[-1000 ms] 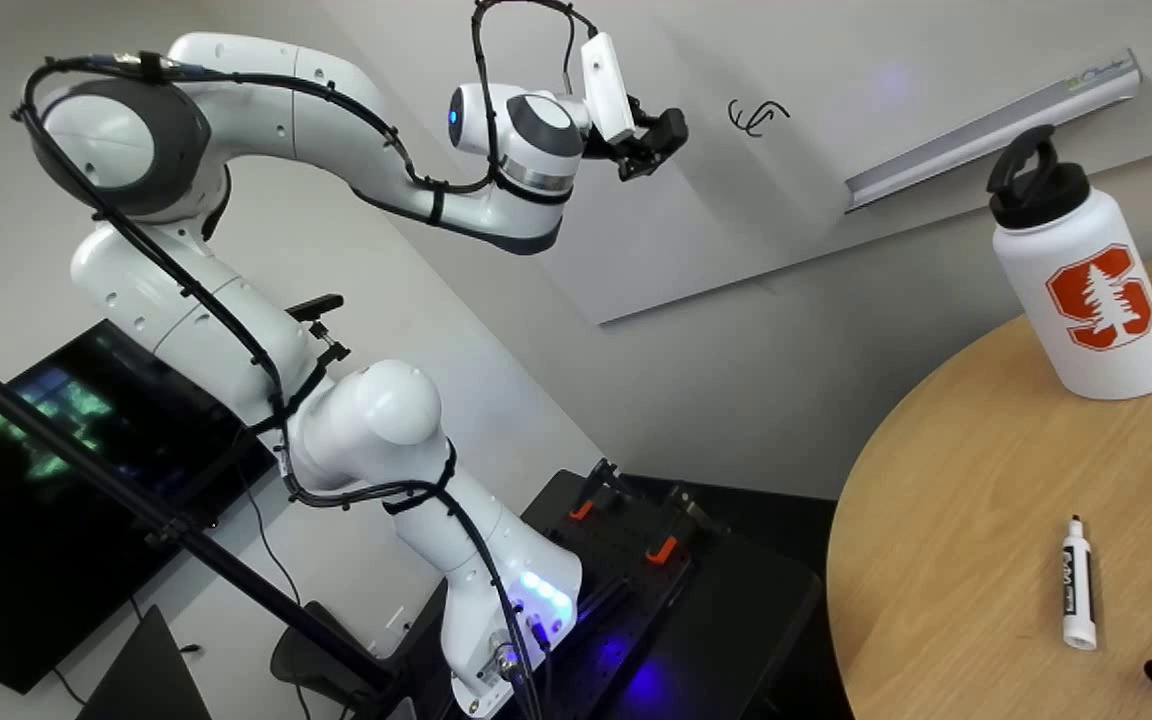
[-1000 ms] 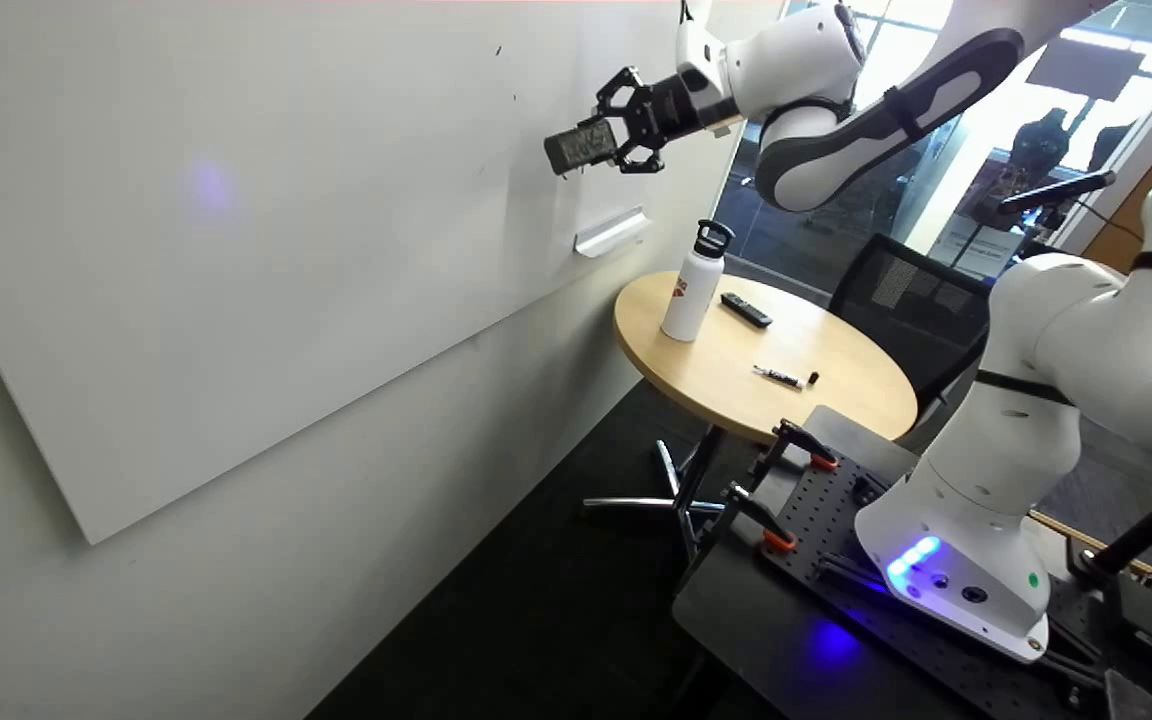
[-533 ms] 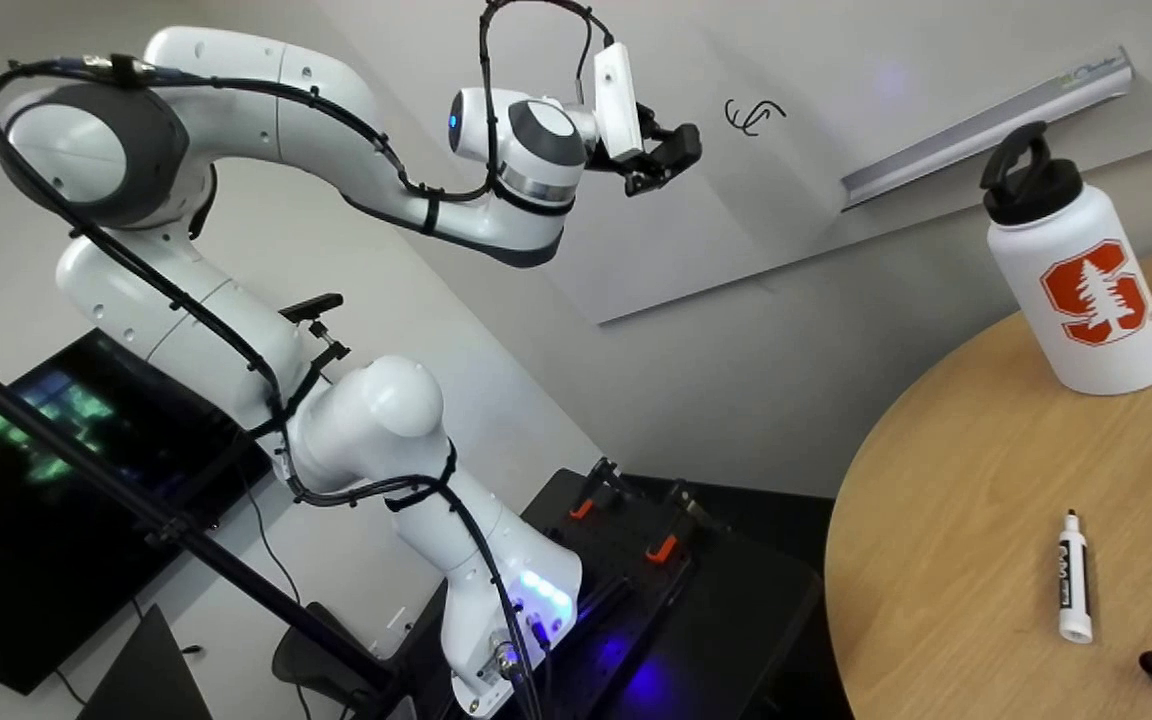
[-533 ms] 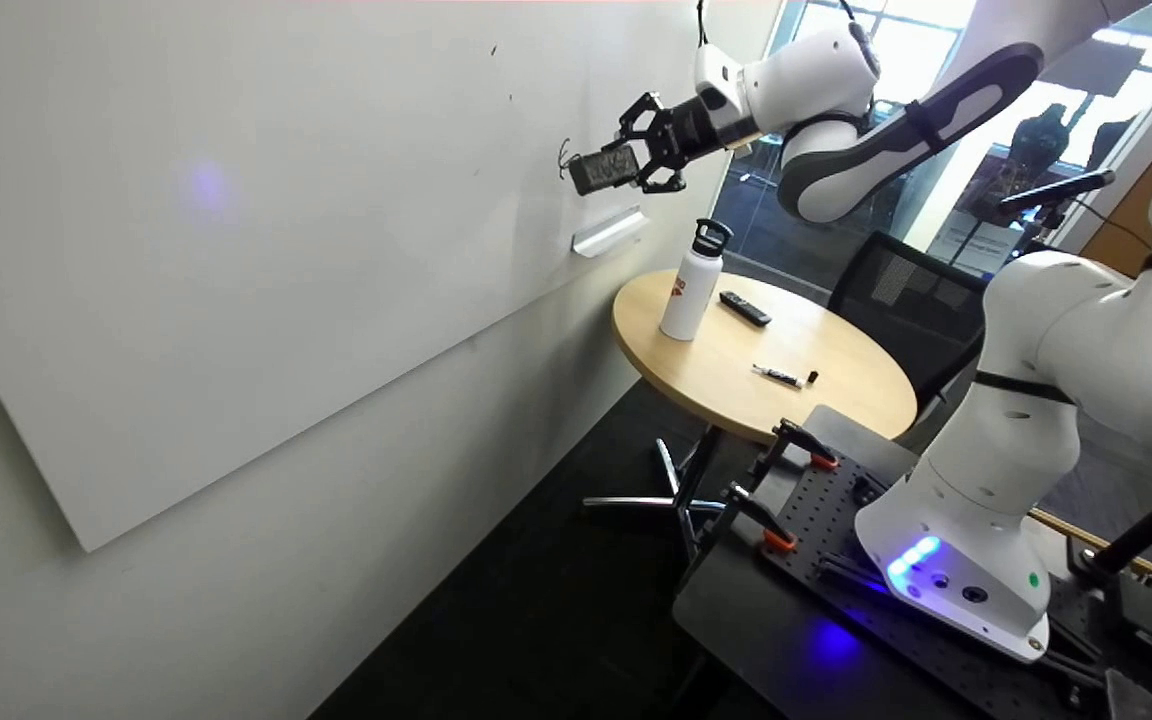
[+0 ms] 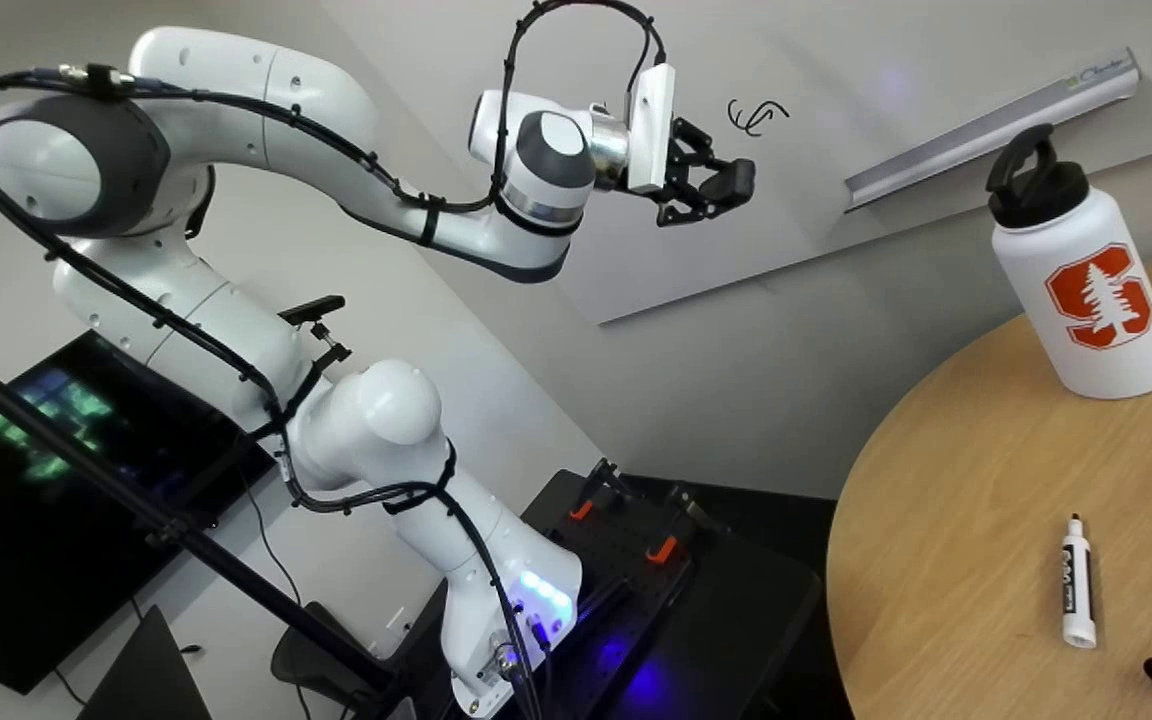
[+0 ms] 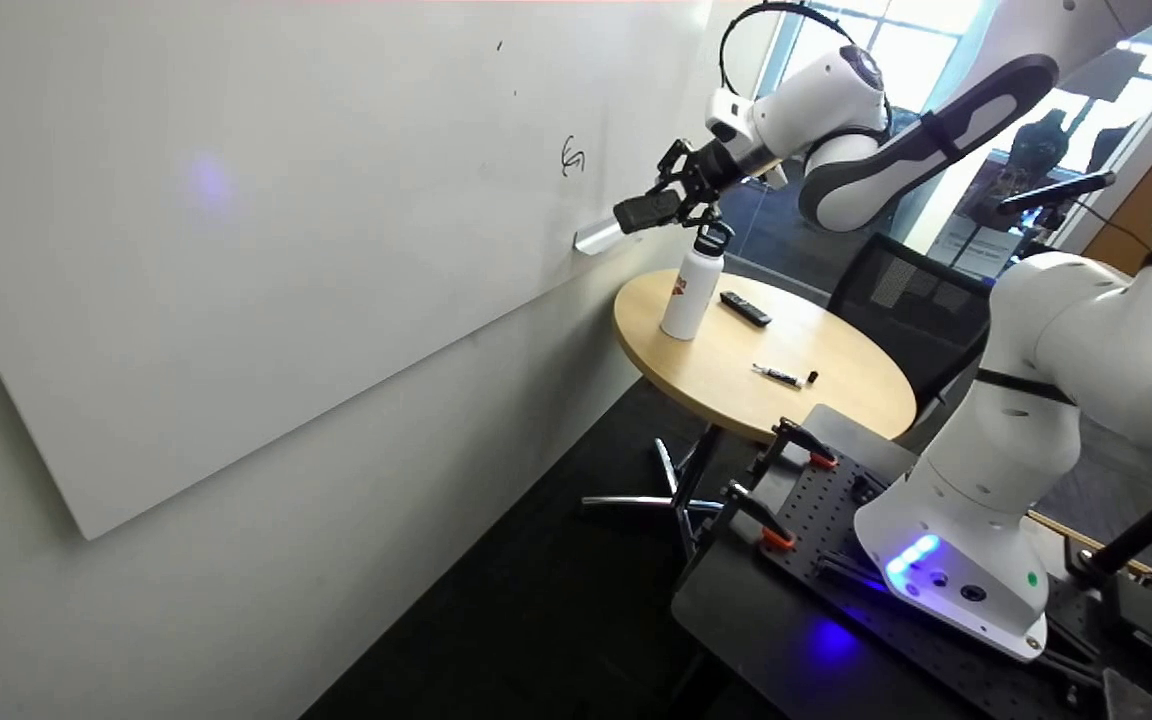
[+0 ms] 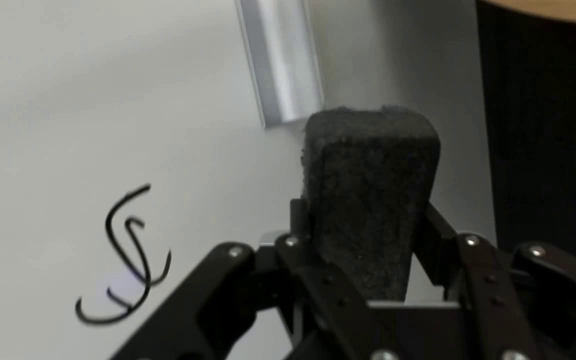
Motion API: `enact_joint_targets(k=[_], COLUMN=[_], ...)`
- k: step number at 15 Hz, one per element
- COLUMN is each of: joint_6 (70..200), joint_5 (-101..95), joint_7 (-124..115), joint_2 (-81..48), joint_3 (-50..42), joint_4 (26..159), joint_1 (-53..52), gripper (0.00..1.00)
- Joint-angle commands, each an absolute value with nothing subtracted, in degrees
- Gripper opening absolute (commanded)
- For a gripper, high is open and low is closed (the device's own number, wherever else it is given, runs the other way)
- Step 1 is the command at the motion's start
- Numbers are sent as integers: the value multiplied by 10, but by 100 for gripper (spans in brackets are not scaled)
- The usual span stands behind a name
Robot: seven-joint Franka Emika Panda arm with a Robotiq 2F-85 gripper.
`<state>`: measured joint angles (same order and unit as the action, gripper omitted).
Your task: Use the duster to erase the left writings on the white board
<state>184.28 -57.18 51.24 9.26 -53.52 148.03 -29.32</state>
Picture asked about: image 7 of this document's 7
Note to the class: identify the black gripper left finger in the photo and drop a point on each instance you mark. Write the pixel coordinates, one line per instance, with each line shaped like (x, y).
(235, 306)

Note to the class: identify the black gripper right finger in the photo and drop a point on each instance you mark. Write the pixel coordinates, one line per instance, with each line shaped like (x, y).
(500, 301)

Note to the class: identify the black whiteboard duster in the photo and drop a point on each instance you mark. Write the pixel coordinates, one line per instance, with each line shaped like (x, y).
(368, 192)

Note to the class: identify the black curly marker writing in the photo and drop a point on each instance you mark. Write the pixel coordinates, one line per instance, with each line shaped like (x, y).
(131, 261)

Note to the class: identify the white whiteboard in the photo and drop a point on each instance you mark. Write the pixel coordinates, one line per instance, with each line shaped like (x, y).
(101, 100)

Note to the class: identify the aluminium whiteboard tray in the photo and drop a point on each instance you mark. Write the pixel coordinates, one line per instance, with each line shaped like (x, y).
(280, 61)

